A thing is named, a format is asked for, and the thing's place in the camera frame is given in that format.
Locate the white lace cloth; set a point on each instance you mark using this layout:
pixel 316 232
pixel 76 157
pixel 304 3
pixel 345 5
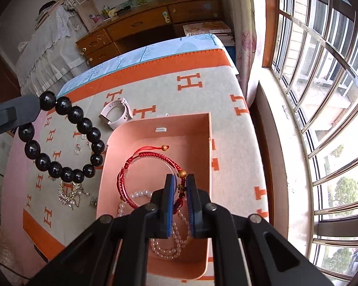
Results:
pixel 47 53

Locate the metal window grille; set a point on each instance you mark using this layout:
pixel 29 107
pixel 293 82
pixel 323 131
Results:
pixel 322 65

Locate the orange grey printed blanket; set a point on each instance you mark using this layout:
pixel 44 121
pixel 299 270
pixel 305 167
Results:
pixel 173 101

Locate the orange printed flat box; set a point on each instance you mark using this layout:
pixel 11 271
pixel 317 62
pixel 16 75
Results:
pixel 207 28

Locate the peach pink box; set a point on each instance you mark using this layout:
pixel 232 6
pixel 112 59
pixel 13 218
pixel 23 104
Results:
pixel 185 143

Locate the light blue tree-print sheet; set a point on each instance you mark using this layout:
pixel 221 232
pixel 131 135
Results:
pixel 167 49

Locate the small silver earrings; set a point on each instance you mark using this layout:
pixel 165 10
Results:
pixel 93 202

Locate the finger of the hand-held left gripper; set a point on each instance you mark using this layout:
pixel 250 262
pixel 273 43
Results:
pixel 15 111

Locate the white drawer safety lock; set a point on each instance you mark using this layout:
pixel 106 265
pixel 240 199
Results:
pixel 166 16

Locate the pale floral curtain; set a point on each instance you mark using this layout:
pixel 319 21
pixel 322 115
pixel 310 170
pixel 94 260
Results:
pixel 244 35

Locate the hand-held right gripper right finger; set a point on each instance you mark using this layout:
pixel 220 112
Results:
pixel 191 207

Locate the wooden desk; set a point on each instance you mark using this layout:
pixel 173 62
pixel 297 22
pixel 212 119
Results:
pixel 137 23

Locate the pink bed sheet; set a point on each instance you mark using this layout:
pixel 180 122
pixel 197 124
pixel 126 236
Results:
pixel 15 184

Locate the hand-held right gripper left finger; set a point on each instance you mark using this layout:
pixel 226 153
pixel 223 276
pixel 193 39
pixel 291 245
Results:
pixel 170 205

